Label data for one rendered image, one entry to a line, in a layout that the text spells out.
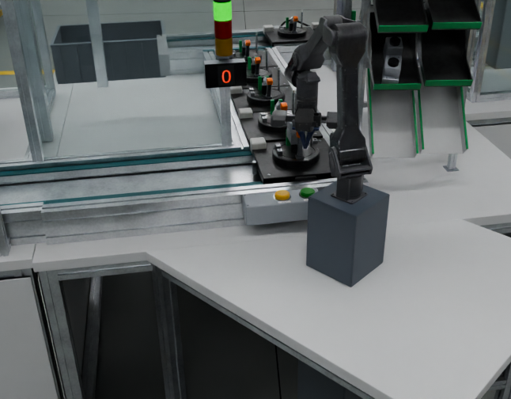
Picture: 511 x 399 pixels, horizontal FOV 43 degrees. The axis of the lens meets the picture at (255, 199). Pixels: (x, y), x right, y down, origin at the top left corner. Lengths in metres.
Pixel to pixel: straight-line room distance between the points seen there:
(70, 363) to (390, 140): 1.13
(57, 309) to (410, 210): 1.03
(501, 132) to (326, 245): 1.35
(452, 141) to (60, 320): 1.23
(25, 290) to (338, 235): 0.85
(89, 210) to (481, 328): 1.01
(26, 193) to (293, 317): 0.90
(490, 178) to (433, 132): 0.28
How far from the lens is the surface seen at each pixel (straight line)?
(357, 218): 1.48
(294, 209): 1.73
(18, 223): 1.81
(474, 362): 1.44
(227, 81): 1.91
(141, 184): 1.94
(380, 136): 1.93
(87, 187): 1.96
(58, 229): 1.79
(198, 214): 1.77
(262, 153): 1.96
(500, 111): 2.71
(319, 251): 1.59
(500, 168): 2.24
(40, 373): 2.03
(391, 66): 1.83
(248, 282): 1.59
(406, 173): 2.12
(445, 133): 2.00
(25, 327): 1.92
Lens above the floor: 1.81
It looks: 29 degrees down
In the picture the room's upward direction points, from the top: 1 degrees counter-clockwise
